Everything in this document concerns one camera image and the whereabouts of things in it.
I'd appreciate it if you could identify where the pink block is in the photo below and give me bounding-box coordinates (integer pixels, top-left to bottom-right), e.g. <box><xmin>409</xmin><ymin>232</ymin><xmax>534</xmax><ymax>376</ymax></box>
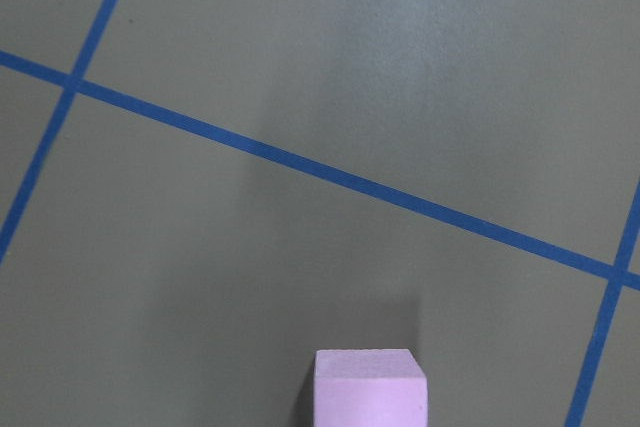
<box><xmin>313</xmin><ymin>349</ymin><xmax>428</xmax><ymax>427</ymax></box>

